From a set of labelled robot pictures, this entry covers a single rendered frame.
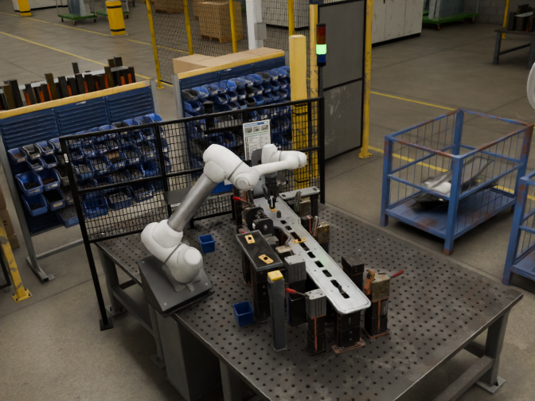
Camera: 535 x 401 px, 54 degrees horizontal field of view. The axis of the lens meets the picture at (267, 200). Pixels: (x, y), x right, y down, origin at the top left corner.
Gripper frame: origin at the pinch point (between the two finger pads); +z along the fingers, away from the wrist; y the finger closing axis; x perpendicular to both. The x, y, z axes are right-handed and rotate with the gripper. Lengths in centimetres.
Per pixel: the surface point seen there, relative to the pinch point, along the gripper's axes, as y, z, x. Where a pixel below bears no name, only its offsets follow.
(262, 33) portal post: 153, -40, 445
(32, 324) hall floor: -178, 105, 80
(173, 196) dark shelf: -58, 1, 44
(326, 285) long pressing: -5, 5, -94
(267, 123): 18, -37, 54
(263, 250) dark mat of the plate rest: -31, -11, -72
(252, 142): 6, -24, 54
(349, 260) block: 15, 2, -82
